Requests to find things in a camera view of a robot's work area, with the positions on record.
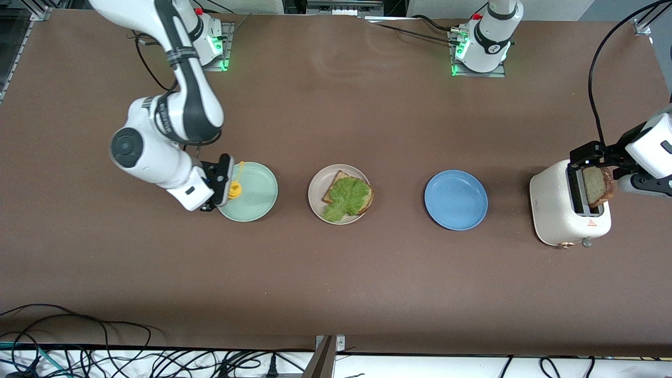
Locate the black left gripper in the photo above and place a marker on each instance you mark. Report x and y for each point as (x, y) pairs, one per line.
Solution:
(613, 153)

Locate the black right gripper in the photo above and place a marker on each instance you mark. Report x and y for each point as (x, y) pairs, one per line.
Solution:
(212, 171)

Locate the yellow mustard squeeze bottle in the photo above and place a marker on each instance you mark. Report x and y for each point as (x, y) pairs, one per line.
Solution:
(236, 189)

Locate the brown bread slice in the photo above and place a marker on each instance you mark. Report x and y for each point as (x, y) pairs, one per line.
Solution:
(597, 186)
(367, 199)

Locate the green lettuce leaf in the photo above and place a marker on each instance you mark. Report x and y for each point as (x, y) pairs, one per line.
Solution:
(346, 197)

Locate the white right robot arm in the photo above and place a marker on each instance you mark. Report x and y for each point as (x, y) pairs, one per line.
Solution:
(152, 157)

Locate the green plate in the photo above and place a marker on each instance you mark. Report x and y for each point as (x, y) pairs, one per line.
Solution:
(257, 191)

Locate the beige plate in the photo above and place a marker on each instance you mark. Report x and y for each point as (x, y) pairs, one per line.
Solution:
(317, 184)

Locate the blue plate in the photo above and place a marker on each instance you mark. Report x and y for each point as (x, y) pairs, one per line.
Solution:
(455, 200)

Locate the white two-slot toaster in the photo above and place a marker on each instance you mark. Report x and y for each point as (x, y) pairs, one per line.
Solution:
(551, 210)

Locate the aluminium profile bar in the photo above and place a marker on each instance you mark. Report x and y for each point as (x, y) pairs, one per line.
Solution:
(643, 23)

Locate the black power plug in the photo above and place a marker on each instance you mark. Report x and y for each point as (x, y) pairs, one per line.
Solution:
(272, 368)

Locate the black equipment box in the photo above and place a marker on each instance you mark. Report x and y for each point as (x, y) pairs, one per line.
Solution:
(341, 6)

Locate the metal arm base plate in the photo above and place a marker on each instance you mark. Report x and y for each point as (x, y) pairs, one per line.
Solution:
(227, 52)
(478, 74)

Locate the metal table clamp bracket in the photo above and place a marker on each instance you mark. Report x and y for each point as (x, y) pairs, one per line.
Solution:
(323, 362)

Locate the aluminium frame rail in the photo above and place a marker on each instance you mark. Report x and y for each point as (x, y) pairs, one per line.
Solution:
(23, 52)

